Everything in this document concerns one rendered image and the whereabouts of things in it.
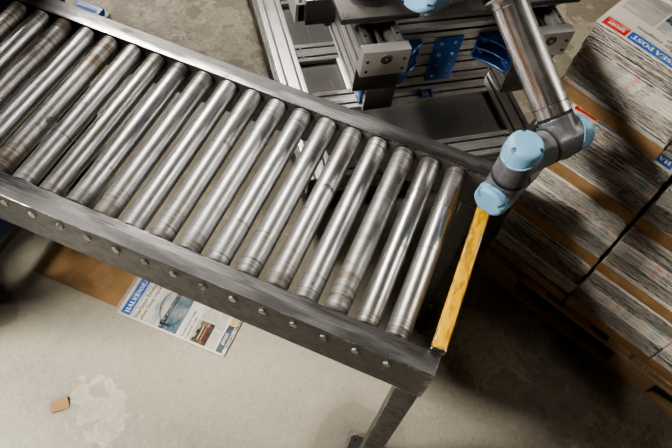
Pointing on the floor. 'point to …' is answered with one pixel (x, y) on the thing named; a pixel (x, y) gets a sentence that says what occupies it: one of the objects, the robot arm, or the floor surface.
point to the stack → (569, 268)
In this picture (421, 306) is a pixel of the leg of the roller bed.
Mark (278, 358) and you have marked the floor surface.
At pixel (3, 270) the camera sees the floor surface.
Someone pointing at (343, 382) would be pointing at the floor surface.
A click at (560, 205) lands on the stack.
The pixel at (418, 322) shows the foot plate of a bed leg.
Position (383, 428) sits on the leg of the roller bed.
